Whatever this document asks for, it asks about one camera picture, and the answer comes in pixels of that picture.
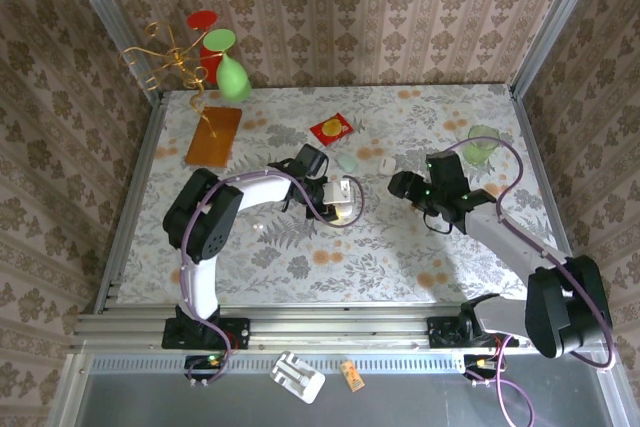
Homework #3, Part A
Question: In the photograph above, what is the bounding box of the grey metal panel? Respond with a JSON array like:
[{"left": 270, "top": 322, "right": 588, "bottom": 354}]
[{"left": 49, "top": 351, "right": 640, "bottom": 427}]

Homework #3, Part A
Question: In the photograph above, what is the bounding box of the green transparent cup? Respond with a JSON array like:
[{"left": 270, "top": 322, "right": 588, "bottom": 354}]
[{"left": 462, "top": 124, "right": 501, "bottom": 166}]

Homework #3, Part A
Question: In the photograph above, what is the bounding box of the thin black cable loop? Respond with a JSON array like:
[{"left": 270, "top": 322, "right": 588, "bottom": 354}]
[{"left": 422, "top": 209, "right": 454, "bottom": 234}]

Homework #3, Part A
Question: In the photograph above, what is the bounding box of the aluminium table side rail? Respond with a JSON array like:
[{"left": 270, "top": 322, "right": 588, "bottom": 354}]
[
  {"left": 93, "top": 90, "right": 170, "bottom": 314},
  {"left": 507, "top": 84, "right": 591, "bottom": 311}
]

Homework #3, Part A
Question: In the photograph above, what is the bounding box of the red plastic wine glass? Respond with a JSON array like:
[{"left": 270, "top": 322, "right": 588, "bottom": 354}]
[{"left": 186, "top": 10, "right": 224, "bottom": 84}]

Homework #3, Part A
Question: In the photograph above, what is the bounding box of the white plastic holder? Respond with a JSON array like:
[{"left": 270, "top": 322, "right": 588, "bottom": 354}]
[{"left": 270, "top": 350, "right": 327, "bottom": 405}]

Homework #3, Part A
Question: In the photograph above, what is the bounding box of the right black connector board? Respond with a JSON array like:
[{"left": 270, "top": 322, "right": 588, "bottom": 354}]
[{"left": 463, "top": 354, "right": 501, "bottom": 381}]

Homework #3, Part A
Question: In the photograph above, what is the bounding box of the black connector board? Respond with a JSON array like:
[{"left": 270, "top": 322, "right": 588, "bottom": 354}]
[
  {"left": 463, "top": 354, "right": 501, "bottom": 381},
  {"left": 184, "top": 354, "right": 231, "bottom": 381}
]

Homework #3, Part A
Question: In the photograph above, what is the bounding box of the green plastic wine glass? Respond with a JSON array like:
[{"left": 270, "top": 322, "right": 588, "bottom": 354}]
[{"left": 202, "top": 28, "right": 253, "bottom": 103}]

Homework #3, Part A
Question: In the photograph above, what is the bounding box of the gold wire glass rack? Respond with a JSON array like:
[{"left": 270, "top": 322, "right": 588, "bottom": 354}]
[{"left": 119, "top": 21, "right": 221, "bottom": 139}]

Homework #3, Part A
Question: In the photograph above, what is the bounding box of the grey slotted cable duct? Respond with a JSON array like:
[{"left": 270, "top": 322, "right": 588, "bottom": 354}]
[{"left": 84, "top": 354, "right": 466, "bottom": 374}]

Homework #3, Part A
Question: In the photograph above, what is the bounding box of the aluminium frame rail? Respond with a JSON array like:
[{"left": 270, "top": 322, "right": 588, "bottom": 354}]
[{"left": 69, "top": 304, "right": 614, "bottom": 351}]

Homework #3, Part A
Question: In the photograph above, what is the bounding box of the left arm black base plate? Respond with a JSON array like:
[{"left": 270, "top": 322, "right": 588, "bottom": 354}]
[{"left": 161, "top": 317, "right": 251, "bottom": 351}]

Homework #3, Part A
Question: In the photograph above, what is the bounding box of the brown wooden board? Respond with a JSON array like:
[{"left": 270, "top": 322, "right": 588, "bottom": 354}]
[{"left": 184, "top": 106, "right": 244, "bottom": 168}]

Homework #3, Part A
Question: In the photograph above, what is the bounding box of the aluminium frame post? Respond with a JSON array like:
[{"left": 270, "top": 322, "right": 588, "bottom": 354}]
[
  {"left": 508, "top": 0, "right": 609, "bottom": 100},
  {"left": 53, "top": 0, "right": 167, "bottom": 101}
]

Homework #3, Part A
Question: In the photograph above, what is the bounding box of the left black connector board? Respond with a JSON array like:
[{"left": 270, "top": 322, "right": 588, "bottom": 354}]
[{"left": 184, "top": 354, "right": 231, "bottom": 381}]

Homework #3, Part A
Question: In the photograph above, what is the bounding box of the small orange packet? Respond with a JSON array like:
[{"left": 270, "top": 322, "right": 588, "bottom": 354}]
[{"left": 339, "top": 359, "right": 366, "bottom": 393}]

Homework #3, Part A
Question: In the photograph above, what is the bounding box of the red foil packet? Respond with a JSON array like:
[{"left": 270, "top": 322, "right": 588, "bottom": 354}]
[{"left": 309, "top": 111, "right": 355, "bottom": 147}]

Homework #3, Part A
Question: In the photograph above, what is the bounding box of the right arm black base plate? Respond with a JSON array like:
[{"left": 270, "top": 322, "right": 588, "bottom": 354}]
[{"left": 427, "top": 315, "right": 521, "bottom": 349}]

